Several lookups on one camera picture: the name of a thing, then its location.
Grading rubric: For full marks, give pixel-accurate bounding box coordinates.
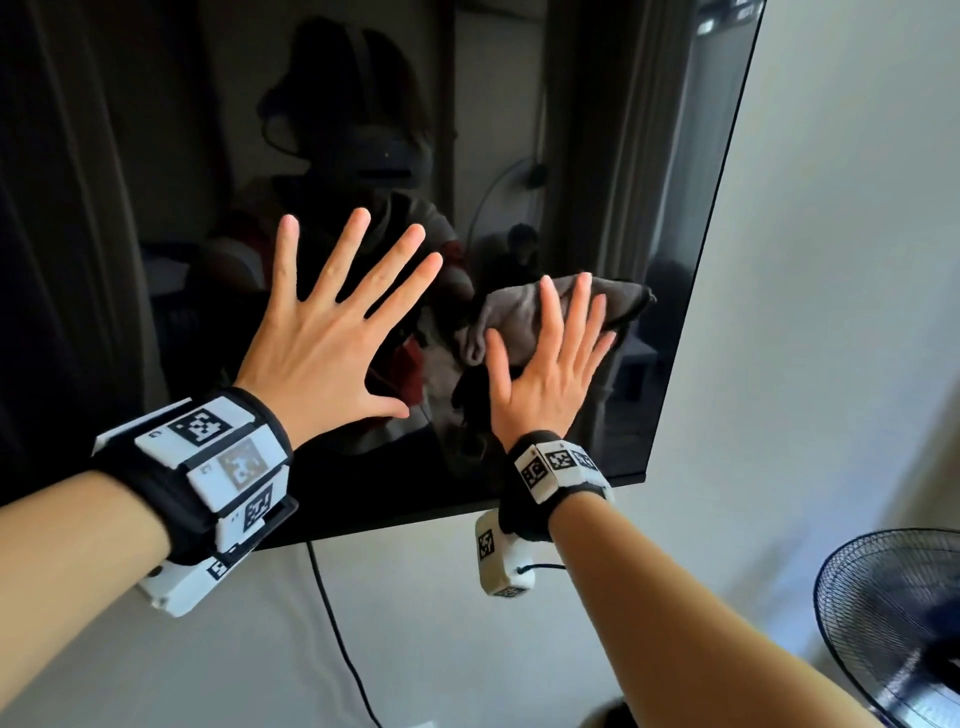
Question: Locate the person's left hand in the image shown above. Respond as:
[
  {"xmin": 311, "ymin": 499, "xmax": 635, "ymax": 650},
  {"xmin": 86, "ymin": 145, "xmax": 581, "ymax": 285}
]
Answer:
[{"xmin": 234, "ymin": 207, "xmax": 445, "ymax": 451}]

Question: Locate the person's right hand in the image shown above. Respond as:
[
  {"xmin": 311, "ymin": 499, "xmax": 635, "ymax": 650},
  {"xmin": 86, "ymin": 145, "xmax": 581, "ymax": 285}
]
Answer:
[{"xmin": 483, "ymin": 271, "xmax": 618, "ymax": 454}]

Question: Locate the grey cloth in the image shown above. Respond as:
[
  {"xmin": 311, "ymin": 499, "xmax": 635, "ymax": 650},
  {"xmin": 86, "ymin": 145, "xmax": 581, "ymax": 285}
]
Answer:
[{"xmin": 453, "ymin": 273, "xmax": 658, "ymax": 369}]

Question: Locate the black wall-mounted television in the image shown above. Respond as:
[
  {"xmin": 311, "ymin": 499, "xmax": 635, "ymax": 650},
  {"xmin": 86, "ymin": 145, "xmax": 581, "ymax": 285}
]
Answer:
[{"xmin": 0, "ymin": 0, "xmax": 768, "ymax": 553}]

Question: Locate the person's right forearm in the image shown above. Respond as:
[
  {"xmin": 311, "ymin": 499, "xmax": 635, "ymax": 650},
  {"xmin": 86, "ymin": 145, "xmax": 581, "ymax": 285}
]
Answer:
[{"xmin": 548, "ymin": 493, "xmax": 886, "ymax": 728}]

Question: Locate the right wrist marker band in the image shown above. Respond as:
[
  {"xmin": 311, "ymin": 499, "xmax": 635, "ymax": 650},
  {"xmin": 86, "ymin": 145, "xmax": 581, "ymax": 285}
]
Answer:
[{"xmin": 498, "ymin": 429, "xmax": 616, "ymax": 543}]

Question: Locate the wrist marker band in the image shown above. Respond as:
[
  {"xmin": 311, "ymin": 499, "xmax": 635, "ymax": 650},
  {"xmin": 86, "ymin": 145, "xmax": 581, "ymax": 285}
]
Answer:
[
  {"xmin": 498, "ymin": 429, "xmax": 616, "ymax": 543},
  {"xmin": 89, "ymin": 386, "xmax": 300, "ymax": 568}
]

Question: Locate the left wrist marker band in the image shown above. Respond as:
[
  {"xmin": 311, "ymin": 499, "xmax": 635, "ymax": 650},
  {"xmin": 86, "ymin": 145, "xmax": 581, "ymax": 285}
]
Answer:
[{"xmin": 89, "ymin": 386, "xmax": 300, "ymax": 568}]

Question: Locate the black standing fan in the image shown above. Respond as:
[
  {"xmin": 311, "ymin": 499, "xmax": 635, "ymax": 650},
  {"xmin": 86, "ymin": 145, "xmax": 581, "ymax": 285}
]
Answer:
[{"xmin": 813, "ymin": 527, "xmax": 960, "ymax": 728}]

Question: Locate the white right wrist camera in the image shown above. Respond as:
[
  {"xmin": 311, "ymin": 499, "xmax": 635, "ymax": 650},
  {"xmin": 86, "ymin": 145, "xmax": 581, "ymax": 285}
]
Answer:
[{"xmin": 474, "ymin": 509, "xmax": 538, "ymax": 599}]

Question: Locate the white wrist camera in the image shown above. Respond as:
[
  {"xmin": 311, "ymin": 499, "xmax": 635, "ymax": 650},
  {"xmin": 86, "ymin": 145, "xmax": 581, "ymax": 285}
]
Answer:
[
  {"xmin": 137, "ymin": 547, "xmax": 249, "ymax": 620},
  {"xmin": 474, "ymin": 509, "xmax": 538, "ymax": 599}
]

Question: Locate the black hanging wall cable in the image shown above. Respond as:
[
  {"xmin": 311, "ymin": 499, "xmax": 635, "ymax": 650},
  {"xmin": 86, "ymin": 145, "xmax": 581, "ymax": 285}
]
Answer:
[{"xmin": 304, "ymin": 541, "xmax": 385, "ymax": 728}]

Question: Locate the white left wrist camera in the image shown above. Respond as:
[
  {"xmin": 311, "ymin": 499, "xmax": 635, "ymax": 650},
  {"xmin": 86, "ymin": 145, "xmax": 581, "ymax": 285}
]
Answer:
[{"xmin": 137, "ymin": 547, "xmax": 249, "ymax": 620}]

